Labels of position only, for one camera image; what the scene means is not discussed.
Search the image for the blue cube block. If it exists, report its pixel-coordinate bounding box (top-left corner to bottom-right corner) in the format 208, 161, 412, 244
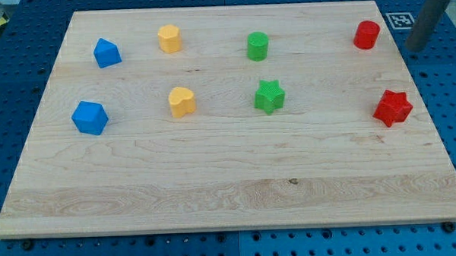
71, 101, 109, 136

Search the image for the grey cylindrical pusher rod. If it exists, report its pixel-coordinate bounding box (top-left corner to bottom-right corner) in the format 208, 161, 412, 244
404, 0, 451, 52

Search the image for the yellow hexagon block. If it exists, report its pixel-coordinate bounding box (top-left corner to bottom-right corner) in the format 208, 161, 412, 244
157, 24, 182, 53

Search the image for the white fiducial marker tag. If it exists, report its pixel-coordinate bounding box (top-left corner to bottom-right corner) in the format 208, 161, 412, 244
386, 11, 414, 30

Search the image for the yellow heart block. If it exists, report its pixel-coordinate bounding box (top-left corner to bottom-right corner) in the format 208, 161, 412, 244
169, 87, 196, 118

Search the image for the red star block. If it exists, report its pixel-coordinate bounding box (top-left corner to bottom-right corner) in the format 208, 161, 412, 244
373, 90, 413, 128

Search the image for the blue house-shaped block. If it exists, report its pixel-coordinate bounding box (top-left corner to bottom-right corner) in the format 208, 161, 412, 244
93, 38, 122, 68

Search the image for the red cylinder block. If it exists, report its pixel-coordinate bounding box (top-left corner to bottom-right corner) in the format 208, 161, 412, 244
353, 21, 381, 49

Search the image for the green star block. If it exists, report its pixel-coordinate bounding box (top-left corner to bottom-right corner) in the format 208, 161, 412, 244
254, 80, 286, 115

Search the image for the green cylinder block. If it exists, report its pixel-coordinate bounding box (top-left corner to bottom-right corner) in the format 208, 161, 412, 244
246, 31, 269, 62

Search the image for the light wooden board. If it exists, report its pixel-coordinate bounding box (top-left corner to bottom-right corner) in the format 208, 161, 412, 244
0, 1, 456, 239

